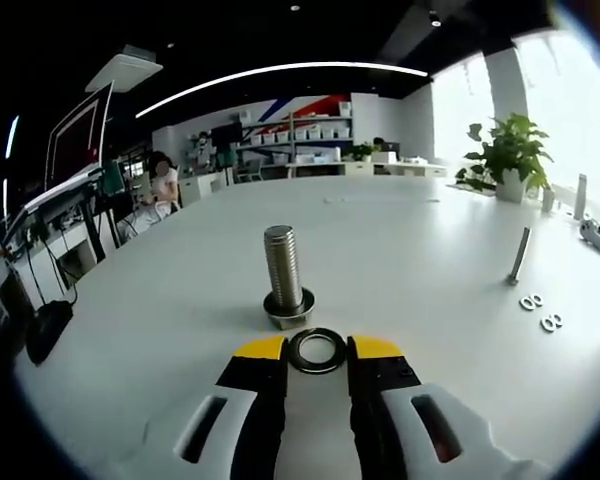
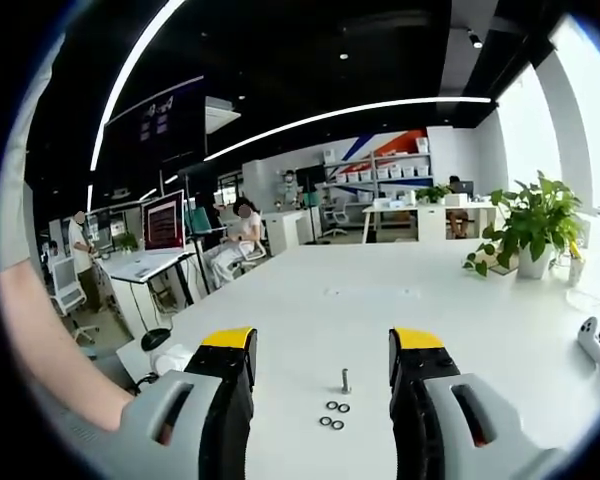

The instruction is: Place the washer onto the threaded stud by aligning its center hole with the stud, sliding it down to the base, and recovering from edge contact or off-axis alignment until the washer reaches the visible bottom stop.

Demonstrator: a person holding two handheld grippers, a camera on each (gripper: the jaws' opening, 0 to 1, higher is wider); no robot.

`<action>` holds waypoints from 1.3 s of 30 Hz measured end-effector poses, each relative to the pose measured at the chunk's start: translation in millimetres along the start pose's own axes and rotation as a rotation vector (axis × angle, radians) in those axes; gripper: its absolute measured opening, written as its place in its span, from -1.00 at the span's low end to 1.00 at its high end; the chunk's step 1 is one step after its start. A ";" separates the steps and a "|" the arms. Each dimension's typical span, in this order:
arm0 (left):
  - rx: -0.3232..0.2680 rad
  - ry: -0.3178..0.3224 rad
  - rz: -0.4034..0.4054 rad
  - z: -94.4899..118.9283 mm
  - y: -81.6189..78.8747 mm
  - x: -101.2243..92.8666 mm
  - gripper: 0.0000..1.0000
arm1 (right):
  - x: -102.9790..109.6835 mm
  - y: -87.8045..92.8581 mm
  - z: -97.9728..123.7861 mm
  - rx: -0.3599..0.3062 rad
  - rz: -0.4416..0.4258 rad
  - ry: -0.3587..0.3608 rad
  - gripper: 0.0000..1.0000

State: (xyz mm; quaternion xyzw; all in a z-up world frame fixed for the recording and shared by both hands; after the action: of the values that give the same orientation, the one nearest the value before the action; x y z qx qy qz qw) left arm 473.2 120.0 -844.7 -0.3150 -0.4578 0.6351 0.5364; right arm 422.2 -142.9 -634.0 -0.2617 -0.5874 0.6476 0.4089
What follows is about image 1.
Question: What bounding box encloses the black monitor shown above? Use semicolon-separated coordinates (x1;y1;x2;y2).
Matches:
210;124;243;147

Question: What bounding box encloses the black rounded object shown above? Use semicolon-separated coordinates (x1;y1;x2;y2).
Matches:
26;299;75;367

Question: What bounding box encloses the ceiling air conditioner unit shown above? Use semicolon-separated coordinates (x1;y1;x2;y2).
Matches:
84;44;164;94

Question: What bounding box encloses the row of white storage bins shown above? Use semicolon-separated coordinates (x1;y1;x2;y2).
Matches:
251;124;353;144

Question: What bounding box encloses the black laptop stand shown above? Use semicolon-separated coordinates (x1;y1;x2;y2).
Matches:
9;174;122;267

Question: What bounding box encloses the thin steel threaded stud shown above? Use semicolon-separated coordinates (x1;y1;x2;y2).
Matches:
505;226;532;287

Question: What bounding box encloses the green board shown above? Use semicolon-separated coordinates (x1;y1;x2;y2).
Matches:
101;161;127;194

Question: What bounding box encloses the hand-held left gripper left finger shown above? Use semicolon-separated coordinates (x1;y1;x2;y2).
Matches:
74;335;287;480

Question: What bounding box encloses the thick steel threaded stud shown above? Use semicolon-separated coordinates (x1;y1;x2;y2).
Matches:
262;224;316;332

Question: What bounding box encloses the black cable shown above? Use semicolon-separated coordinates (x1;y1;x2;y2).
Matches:
27;219;79;307

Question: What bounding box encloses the potted green plant white pot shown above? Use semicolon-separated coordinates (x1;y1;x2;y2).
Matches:
454;113;555;204

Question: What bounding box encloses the white laptop with red screen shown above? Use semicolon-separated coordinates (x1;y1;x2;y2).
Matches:
3;81;116;242

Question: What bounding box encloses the white office desk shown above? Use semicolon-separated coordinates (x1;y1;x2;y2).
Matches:
284;158;449;179

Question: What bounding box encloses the tall white box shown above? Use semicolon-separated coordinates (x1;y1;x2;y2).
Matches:
573;173;589;222

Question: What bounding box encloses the curved ceiling light strip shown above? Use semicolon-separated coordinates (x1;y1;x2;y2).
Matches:
134;61;429;119

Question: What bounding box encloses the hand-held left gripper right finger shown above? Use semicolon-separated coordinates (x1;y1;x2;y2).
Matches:
347;334;556;480

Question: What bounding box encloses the metal storage shelf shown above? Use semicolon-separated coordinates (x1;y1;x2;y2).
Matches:
236;101;354;164

